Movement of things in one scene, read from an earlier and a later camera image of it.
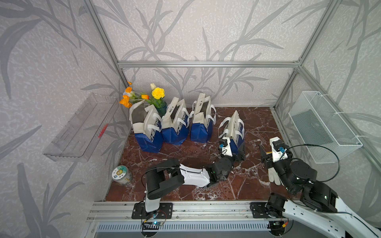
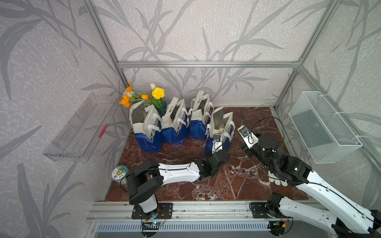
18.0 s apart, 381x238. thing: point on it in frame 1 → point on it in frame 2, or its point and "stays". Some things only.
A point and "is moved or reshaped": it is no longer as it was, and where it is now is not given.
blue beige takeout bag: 175,124 stays
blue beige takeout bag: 147,125 stays
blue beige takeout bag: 234,129 is moved or reshaped
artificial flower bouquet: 130,97 stays
